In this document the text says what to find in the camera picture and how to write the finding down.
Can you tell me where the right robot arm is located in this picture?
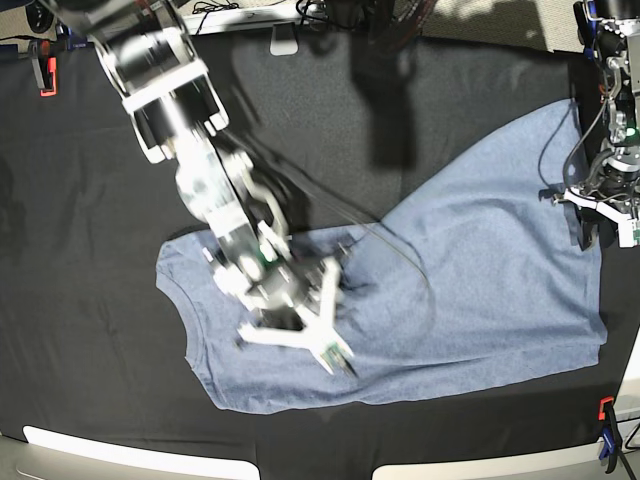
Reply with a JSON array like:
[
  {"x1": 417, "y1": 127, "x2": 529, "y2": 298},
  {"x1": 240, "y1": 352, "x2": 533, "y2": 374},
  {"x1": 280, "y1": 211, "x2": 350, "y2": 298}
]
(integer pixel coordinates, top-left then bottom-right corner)
[{"x1": 48, "y1": 1, "x2": 340, "y2": 326}]

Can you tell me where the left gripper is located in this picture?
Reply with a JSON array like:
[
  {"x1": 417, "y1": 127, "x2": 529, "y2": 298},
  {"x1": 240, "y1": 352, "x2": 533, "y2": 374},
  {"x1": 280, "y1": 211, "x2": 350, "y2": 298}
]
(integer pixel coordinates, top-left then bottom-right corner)
[{"x1": 551, "y1": 169, "x2": 639, "y2": 251}]

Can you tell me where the red black clamp left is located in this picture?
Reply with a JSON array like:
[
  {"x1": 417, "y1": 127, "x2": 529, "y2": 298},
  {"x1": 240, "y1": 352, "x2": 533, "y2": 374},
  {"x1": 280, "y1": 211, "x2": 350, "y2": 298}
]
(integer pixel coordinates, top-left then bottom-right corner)
[{"x1": 28, "y1": 39, "x2": 58, "y2": 97}]

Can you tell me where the light blue t-shirt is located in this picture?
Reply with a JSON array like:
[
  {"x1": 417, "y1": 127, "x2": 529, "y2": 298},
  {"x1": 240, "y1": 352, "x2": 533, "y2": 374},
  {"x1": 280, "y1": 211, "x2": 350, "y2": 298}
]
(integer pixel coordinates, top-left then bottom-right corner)
[{"x1": 156, "y1": 100, "x2": 607, "y2": 414}]

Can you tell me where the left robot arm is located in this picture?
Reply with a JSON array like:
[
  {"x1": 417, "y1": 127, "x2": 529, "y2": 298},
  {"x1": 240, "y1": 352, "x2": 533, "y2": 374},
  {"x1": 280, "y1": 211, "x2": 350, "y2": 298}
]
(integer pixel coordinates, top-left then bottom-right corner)
[{"x1": 553, "y1": 1, "x2": 639, "y2": 251}]

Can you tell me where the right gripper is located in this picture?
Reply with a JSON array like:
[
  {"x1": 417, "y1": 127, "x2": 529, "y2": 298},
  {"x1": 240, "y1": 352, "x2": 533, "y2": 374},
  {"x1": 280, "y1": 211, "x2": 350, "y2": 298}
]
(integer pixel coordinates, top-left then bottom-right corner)
[{"x1": 202, "y1": 239, "x2": 342, "y2": 329}]

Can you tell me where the black table cloth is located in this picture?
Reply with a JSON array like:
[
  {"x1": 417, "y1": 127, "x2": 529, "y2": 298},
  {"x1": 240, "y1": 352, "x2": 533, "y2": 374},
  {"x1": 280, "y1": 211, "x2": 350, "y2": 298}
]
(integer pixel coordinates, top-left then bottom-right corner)
[{"x1": 1, "y1": 31, "x2": 639, "y2": 479}]

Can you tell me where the black camera cable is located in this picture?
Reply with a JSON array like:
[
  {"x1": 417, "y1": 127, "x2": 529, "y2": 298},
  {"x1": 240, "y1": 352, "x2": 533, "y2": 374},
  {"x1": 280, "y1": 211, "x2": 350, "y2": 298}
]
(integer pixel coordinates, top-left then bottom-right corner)
[
  {"x1": 219, "y1": 129, "x2": 436, "y2": 351},
  {"x1": 537, "y1": 89, "x2": 621, "y2": 191}
]

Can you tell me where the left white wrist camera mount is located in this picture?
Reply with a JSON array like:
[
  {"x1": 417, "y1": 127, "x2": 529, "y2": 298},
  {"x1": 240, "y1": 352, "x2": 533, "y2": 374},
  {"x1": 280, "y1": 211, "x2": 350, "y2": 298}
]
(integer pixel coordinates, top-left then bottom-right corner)
[{"x1": 539, "y1": 187, "x2": 639, "y2": 248}]

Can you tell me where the red blue clamp front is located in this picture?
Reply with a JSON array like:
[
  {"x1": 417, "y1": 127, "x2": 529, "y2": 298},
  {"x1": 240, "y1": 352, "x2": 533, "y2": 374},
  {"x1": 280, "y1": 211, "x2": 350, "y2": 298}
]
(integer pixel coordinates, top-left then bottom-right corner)
[{"x1": 598, "y1": 396, "x2": 621, "y2": 474}]

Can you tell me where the white camera stand base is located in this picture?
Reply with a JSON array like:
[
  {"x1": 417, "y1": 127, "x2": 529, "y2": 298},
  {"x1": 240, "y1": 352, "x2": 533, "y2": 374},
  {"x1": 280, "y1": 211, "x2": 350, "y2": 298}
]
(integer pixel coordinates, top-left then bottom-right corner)
[{"x1": 269, "y1": 23, "x2": 299, "y2": 57}]

